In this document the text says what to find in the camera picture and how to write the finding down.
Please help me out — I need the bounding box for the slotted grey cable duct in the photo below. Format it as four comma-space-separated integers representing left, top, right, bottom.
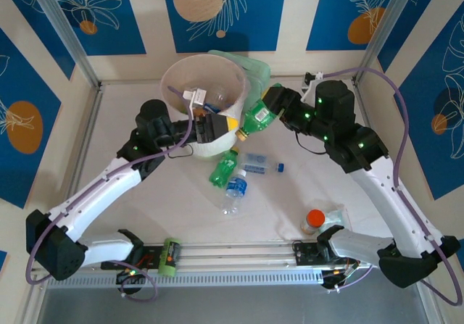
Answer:
46, 270, 324, 289

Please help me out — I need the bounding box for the translucent plastic bin liner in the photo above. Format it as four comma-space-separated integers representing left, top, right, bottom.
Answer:
161, 54, 255, 136

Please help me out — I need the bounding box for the green cylinder can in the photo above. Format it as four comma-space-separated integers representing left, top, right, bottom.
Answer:
157, 236, 182, 277

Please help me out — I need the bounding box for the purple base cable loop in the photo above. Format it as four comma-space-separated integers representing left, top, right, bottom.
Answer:
322, 257, 378, 294
120, 265, 160, 302

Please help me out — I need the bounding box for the clear bottle pale blue label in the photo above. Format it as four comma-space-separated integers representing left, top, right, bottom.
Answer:
240, 151, 286, 175

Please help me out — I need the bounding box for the bottle with orange lid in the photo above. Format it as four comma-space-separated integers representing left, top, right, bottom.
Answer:
299, 209, 326, 235

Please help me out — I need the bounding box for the green soda bottle yellow cap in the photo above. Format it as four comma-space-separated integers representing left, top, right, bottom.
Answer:
236, 98, 283, 143
208, 147, 242, 188

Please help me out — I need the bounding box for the small black controller board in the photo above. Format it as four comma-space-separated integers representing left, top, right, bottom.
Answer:
321, 264, 360, 285
115, 265, 146, 285

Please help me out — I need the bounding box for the white plastic waste bin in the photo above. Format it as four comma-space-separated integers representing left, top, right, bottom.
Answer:
161, 54, 249, 161

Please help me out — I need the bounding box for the thin black right gripper cable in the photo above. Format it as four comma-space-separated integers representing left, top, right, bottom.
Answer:
294, 131, 328, 155

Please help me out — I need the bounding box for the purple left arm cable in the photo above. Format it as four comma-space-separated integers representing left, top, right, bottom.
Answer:
28, 86, 193, 285

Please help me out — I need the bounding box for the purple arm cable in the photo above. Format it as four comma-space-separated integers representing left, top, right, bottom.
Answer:
320, 66, 460, 307
28, 86, 193, 285

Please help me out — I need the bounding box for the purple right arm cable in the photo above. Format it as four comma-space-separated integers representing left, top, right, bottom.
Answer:
320, 66, 460, 307

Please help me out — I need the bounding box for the Pocari Sweat bottle white cap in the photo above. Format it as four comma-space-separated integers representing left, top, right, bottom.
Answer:
221, 169, 250, 216

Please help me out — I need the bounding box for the aluminium frame post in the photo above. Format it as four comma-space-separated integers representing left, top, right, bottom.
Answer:
27, 0, 101, 89
353, 0, 417, 86

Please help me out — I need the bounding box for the thin black left gripper cable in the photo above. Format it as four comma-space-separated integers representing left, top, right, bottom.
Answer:
167, 144, 196, 161

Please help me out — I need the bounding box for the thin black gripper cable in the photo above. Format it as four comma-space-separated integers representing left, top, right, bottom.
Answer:
294, 131, 328, 155
167, 144, 196, 161

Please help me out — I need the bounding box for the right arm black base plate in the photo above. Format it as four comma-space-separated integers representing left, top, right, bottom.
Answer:
292, 239, 360, 267

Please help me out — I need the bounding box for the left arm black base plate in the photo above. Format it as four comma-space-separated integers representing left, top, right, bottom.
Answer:
100, 243, 162, 271

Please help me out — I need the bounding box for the aluminium mounting rail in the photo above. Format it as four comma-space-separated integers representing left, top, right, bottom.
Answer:
32, 237, 425, 271

